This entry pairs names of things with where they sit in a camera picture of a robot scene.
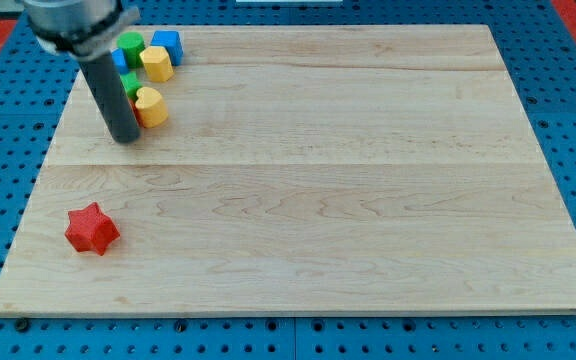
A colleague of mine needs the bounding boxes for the red star block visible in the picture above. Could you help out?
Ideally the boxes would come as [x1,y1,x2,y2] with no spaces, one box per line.
[65,202,120,256]

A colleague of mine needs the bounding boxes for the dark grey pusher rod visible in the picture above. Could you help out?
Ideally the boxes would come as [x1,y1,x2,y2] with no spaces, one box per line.
[79,52,140,144]

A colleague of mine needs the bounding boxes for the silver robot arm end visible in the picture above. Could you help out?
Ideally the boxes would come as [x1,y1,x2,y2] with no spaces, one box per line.
[20,0,141,62]

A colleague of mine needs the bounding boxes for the green star block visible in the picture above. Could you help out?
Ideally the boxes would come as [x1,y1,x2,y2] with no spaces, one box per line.
[120,71,142,102]

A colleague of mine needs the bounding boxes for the wooden board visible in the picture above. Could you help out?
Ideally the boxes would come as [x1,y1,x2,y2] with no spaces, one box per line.
[0,25,576,319]

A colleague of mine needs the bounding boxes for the yellow heart block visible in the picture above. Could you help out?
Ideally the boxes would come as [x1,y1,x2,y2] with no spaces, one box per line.
[135,86,169,128]

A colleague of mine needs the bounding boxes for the small red block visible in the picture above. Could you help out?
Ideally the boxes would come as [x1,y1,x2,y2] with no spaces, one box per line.
[128,98,142,127]

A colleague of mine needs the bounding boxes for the yellow hexagon block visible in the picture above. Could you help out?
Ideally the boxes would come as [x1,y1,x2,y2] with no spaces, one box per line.
[139,46,174,82]

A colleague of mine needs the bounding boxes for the blue cube block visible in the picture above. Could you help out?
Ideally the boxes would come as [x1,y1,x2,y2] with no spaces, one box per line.
[150,30,184,67]

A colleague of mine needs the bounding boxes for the green cylinder block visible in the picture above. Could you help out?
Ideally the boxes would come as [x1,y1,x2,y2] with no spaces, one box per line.
[116,31,145,69]

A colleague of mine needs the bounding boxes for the small blue block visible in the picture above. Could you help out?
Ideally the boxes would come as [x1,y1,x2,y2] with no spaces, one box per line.
[111,49,130,75]

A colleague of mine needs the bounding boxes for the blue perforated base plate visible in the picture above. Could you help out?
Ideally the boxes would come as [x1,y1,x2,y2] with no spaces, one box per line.
[0,1,576,359]

